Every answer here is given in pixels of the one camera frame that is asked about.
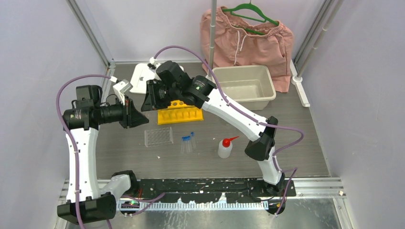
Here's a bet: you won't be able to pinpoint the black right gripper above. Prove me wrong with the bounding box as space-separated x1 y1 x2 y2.
142 79 180 112

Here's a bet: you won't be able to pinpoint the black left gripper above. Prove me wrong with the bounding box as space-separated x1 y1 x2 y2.
96 95 149 128

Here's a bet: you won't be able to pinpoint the blue capped tube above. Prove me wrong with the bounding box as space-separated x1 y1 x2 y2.
190 132 196 149
182 136 190 153
186 136 192 153
181 136 187 154

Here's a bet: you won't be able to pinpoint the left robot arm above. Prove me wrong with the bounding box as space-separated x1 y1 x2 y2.
57 81 149 225

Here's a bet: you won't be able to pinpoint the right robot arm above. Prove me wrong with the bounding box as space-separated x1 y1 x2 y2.
141 61 285 196

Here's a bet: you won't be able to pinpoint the yellow test tube rack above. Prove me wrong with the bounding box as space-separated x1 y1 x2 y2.
157 100 204 125

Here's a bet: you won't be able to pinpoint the white plastic bin lid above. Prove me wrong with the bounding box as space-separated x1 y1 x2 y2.
129 63 185 94

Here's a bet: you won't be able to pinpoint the clear acrylic tube rack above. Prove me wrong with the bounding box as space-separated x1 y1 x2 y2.
144 127 174 147

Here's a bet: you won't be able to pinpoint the pink shorts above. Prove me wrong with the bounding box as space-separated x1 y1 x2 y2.
213 6 294 93

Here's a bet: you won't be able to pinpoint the beige plastic bin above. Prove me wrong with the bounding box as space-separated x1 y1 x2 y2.
213 65 276 111

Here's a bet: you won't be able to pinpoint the red capped wash bottle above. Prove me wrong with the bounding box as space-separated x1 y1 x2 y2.
217 136 239 159

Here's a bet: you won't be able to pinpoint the grey rack pole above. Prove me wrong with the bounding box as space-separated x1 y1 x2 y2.
207 0 217 80

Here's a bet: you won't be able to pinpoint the green clothes hanger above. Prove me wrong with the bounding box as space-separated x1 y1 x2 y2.
222 0 280 35

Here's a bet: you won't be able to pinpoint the right white pole foot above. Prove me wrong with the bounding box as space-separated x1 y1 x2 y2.
290 60 310 107

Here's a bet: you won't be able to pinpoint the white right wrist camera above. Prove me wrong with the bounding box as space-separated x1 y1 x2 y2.
147 57 161 80

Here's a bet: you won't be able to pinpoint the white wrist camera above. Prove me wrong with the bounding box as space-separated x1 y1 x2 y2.
113 80 133 104
147 57 161 80

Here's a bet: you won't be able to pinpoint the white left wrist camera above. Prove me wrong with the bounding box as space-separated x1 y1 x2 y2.
113 80 133 104

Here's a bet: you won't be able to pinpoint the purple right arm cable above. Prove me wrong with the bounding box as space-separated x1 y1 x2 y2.
153 45 305 216

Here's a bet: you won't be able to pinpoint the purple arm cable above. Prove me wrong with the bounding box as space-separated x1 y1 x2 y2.
153 45 305 216
56 74 165 229

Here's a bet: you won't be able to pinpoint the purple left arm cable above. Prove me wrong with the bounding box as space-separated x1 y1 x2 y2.
56 74 165 229

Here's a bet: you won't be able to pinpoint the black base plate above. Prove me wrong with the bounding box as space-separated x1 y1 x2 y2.
124 178 296 204

